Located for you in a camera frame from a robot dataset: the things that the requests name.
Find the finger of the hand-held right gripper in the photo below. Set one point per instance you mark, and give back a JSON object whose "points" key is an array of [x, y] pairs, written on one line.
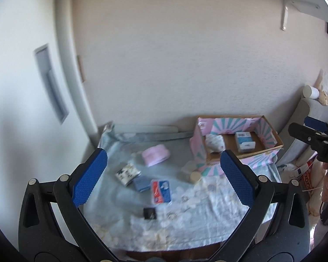
{"points": [[315, 123], [302, 132]]}

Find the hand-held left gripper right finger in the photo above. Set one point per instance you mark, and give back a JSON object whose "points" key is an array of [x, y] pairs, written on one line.
{"points": [[236, 180]]}

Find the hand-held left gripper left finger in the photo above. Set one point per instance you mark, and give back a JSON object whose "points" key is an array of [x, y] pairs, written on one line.
{"points": [[90, 177]]}

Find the cardboard box with pink lining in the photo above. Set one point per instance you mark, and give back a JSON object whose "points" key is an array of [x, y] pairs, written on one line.
{"points": [[229, 142]]}

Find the beige tape roll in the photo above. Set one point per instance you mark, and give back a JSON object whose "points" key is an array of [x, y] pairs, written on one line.
{"points": [[194, 177]]}

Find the clear plastic bag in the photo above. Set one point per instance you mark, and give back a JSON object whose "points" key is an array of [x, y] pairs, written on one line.
{"points": [[186, 167]]}

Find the small blue box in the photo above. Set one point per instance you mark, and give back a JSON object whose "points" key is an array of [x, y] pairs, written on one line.
{"points": [[142, 184]]}

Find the pink fluffy cloth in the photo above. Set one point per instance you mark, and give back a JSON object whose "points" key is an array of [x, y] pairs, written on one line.
{"points": [[155, 155]]}

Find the small black square item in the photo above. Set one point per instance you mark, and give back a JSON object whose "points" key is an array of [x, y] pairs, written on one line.
{"points": [[149, 213]]}

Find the grey armchair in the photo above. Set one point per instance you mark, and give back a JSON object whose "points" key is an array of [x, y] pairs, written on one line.
{"points": [[317, 112]]}

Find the red and white bag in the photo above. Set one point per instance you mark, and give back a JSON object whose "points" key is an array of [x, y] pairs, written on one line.
{"points": [[307, 176]]}

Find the white cylinder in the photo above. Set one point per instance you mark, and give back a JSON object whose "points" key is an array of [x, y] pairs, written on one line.
{"points": [[310, 91]]}

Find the white packet with dark print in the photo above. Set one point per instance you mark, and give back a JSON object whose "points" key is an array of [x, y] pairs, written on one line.
{"points": [[128, 174]]}

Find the white plastic bag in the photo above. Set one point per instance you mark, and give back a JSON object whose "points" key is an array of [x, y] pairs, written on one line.
{"points": [[289, 169]]}

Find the blue and white carton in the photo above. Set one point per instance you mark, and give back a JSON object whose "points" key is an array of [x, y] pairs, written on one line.
{"points": [[244, 142]]}

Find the white patterned pouch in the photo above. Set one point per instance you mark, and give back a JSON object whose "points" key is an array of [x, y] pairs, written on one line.
{"points": [[214, 142]]}

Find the light blue floral blanket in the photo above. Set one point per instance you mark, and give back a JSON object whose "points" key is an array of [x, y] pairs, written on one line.
{"points": [[120, 218]]}

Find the red and blue packet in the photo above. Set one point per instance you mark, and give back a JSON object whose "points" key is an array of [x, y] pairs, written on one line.
{"points": [[160, 191]]}

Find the white sliding door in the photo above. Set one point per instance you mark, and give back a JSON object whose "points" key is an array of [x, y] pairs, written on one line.
{"points": [[16, 87]]}

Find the white shelf bracket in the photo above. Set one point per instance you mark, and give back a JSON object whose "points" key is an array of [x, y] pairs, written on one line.
{"points": [[285, 16]]}

